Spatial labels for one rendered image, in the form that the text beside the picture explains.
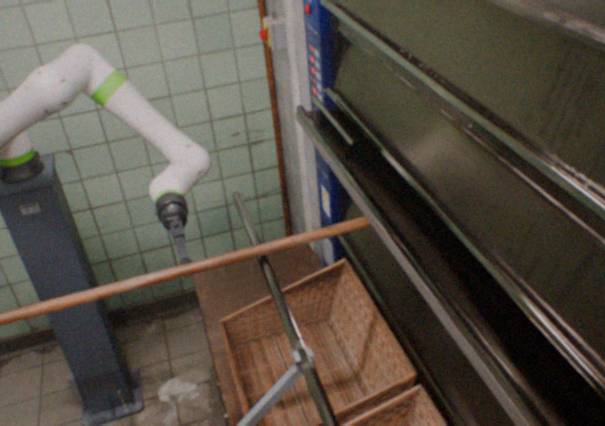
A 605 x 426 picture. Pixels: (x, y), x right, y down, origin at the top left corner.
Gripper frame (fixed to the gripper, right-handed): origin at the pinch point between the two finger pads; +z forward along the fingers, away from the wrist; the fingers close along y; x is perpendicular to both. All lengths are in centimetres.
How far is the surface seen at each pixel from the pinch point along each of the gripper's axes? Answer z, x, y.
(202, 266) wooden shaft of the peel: 9.4, -3.9, -1.5
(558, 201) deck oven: 73, -56, -47
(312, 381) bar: 54, -19, 1
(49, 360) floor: -102, 74, 120
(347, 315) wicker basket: -7, -49, 48
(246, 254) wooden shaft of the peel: 9.4, -15.8, -1.7
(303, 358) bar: 47, -19, 1
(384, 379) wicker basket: 24, -49, 47
